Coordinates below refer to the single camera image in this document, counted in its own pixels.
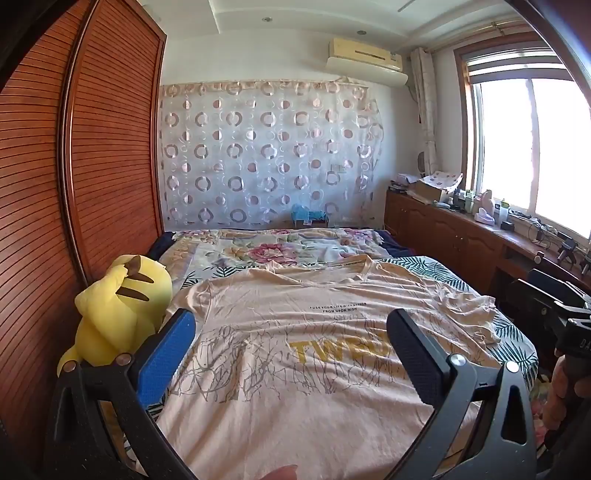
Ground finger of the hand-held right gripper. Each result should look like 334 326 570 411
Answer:
505 278 578 324
526 268 591 306

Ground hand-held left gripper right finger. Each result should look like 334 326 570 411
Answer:
386 308 539 480

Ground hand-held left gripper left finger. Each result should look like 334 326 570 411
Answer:
44 308 199 480

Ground beige printed t-shirt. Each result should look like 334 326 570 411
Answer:
104 258 504 480

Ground person's right hand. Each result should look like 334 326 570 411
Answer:
542 355 591 432

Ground black desk gadget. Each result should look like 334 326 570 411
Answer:
556 237 591 274

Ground leaf-print bed sheet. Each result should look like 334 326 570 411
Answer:
379 255 539 384

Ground yellow plush toy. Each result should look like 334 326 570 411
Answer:
56 254 174 377

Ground pink figurine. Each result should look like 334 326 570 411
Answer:
475 191 498 225

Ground long wooden cabinet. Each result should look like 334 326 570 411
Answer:
385 189 591 301

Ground wooden-framed window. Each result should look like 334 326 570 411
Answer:
455 37 591 245

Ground floral blanket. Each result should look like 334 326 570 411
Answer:
157 227 393 305

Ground cardboard box with patterned paper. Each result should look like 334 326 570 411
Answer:
406 171 465 204

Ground box with blue cloth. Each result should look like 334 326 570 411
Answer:
291 204 328 228

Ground white window curtain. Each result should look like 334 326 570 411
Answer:
410 46 439 174

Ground sheer circle-print curtain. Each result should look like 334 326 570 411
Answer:
158 79 386 229

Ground wall air conditioner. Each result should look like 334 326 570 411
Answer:
324 38 410 88

